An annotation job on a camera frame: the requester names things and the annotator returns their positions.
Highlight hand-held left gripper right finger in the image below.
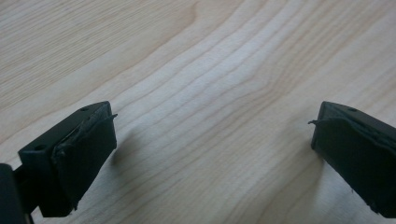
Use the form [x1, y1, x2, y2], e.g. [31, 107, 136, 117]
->
[307, 101, 396, 219]

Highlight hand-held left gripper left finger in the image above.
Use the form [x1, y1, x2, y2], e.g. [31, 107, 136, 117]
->
[17, 100, 119, 218]

